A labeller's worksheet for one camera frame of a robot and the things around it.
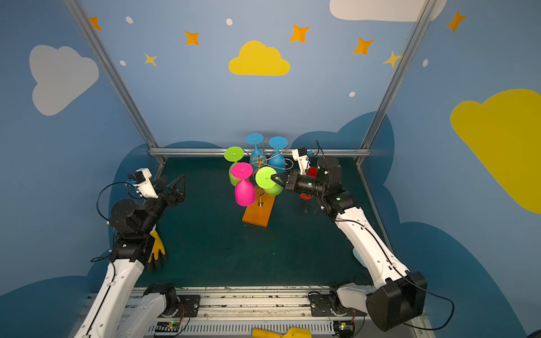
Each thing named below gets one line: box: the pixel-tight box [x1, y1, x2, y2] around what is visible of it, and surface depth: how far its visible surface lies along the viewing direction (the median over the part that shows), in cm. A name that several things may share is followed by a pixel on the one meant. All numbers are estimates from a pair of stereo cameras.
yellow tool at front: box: [252, 327, 313, 338], surface depth 70 cm
